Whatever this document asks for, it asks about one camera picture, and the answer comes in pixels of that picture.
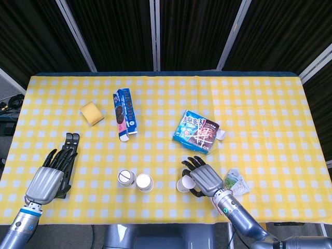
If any yellow white checked tablecloth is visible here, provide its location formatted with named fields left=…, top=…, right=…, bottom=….
left=0, top=75, right=332, bottom=225

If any floral white paper cup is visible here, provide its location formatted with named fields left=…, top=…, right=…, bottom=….
left=135, top=173, right=154, bottom=193

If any crumpled snack wrapper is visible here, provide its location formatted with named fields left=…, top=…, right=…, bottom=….
left=212, top=168, right=251, bottom=210

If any white paper cup blue print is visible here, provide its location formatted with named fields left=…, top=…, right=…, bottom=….
left=176, top=169, right=197, bottom=193

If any black cable bundle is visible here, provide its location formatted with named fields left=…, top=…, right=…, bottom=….
left=0, top=93, right=25, bottom=112

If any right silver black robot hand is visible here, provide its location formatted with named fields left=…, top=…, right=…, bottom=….
left=181, top=155, right=225, bottom=199

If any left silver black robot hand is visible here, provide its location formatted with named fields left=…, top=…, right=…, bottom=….
left=25, top=148, right=78, bottom=205

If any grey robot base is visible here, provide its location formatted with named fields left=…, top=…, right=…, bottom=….
left=103, top=223, right=216, bottom=249

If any blue sandwich cookie box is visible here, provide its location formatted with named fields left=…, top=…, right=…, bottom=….
left=113, top=88, right=139, bottom=142

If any black equipment box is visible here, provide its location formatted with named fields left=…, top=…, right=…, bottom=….
left=0, top=115, right=19, bottom=137

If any black folding stand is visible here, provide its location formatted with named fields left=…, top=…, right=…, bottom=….
left=56, top=132, right=80, bottom=199

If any paper cup with black line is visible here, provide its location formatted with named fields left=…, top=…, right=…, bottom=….
left=117, top=170, right=137, bottom=189

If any yellow sponge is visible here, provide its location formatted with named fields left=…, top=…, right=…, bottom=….
left=79, top=101, right=105, bottom=127

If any blue chocolate chip cookie box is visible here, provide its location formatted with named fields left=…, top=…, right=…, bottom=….
left=172, top=109, right=227, bottom=155

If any white partition post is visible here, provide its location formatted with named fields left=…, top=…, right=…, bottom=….
left=0, top=67, right=26, bottom=95
left=56, top=0, right=98, bottom=73
left=298, top=43, right=332, bottom=84
left=216, top=0, right=252, bottom=71
left=149, top=0, right=161, bottom=72

